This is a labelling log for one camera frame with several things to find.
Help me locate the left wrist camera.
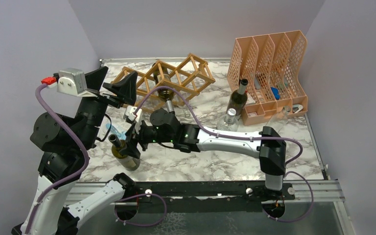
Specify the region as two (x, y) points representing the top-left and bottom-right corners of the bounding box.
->
(41, 68), (99, 97)

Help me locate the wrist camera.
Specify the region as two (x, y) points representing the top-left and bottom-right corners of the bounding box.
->
(124, 105), (142, 134)
(41, 68), (99, 97)

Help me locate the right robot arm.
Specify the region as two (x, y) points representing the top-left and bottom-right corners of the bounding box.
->
(121, 106), (286, 199)

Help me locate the blue white small object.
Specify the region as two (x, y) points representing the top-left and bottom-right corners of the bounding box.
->
(101, 123), (126, 140)

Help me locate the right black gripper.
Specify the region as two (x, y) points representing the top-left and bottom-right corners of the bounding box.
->
(119, 117), (175, 159)

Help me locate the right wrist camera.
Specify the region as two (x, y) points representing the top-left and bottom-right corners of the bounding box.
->
(124, 105), (142, 134)

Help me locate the wooden lattice wine rack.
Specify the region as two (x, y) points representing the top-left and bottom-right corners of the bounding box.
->
(111, 53), (215, 106)

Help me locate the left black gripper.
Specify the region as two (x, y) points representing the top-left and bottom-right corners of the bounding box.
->
(77, 66), (139, 148)

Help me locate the green wine bottle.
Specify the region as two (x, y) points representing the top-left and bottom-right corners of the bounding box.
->
(153, 63), (176, 115)
(108, 134), (140, 171)
(226, 79), (248, 120)

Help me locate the square clear glass bottle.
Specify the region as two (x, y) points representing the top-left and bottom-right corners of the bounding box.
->
(181, 103), (191, 118)

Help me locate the frosted clear bottle right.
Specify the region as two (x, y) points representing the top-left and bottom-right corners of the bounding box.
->
(264, 106), (292, 133)

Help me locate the peach plastic file organizer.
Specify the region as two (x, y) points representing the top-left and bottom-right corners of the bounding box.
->
(227, 30), (308, 125)

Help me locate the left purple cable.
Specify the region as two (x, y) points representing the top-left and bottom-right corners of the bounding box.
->
(24, 83), (90, 235)

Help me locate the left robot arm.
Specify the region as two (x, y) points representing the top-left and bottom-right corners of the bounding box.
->
(11, 66), (137, 235)

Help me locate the clear bottle silver cap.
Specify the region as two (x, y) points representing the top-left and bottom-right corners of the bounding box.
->
(216, 108), (238, 132)

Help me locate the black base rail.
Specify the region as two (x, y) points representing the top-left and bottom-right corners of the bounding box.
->
(103, 172), (296, 221)

